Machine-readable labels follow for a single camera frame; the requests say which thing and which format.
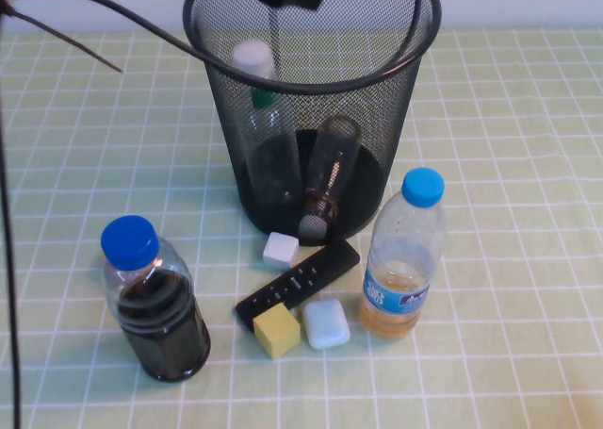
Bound brown tea bottle white cap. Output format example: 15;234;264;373
299;115;363;239

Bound black mesh wastebasket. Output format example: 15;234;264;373
182;0;444;247

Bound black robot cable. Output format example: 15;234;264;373
0;4;24;429
0;0;425;95

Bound green white checkered tablecloth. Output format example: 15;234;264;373
0;27;603;429

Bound white rounded earbud case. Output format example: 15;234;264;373
302;298;352;350

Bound thin brown cable tie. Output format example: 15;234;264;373
7;7;124;74

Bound white cube block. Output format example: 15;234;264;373
262;231;301;269

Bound dark liquid bottle blue cap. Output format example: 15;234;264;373
101;215;212;383

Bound black remote control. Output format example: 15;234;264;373
235;239;362;334

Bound yellow cube block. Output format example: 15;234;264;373
253;302;302;359

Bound clear bottle green label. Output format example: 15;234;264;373
233;40;305;208

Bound yellow liquid bottle light-blue cap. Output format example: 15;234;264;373
358;167;448;340

